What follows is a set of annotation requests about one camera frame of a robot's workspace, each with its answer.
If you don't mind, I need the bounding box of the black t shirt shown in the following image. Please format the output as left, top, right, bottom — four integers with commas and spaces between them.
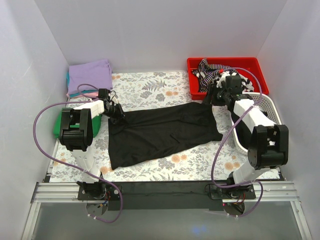
108, 102, 223, 170

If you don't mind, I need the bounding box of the black garment in basket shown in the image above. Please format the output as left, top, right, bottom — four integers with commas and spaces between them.
231, 108, 268, 150

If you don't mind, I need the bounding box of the floral table cloth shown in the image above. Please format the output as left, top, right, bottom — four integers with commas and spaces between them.
49, 71, 281, 183

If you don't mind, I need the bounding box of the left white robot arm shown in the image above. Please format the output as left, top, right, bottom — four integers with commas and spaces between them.
59, 88, 125, 200

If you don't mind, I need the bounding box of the aluminium frame rail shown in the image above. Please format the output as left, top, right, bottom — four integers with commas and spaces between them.
22, 180, 312, 240

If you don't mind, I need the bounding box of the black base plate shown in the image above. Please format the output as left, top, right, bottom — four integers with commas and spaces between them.
77, 180, 256, 211

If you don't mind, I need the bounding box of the black white striped shirt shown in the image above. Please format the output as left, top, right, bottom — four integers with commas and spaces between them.
191, 58, 254, 93

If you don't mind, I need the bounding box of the folded pink t shirt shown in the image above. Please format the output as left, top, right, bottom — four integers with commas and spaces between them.
66, 91, 99, 98

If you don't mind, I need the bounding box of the purple cable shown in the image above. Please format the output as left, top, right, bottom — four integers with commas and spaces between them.
33, 83, 124, 223
210, 67, 264, 219

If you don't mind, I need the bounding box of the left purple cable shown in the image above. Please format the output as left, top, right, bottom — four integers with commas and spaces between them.
33, 83, 124, 223

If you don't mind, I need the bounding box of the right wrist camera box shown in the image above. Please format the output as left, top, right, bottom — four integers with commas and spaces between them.
213, 70, 238, 88

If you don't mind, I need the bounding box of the folded green t shirt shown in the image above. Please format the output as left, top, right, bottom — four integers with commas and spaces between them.
53, 112, 102, 139

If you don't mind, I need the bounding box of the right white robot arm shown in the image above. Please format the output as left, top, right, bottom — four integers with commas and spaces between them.
203, 75, 289, 199

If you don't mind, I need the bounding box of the folded lilac t shirt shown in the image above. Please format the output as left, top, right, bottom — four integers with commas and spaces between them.
68, 59, 113, 94

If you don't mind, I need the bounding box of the red plastic tray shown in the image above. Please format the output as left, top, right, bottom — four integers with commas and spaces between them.
187, 57, 269, 100

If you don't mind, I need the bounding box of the white perforated laundry basket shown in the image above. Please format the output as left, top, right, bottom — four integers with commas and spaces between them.
230, 92, 282, 155

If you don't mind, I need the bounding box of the folded teal t shirt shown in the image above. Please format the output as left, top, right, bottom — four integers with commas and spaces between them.
66, 72, 75, 98

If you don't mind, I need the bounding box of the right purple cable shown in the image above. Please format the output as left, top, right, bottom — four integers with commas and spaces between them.
210, 67, 264, 219

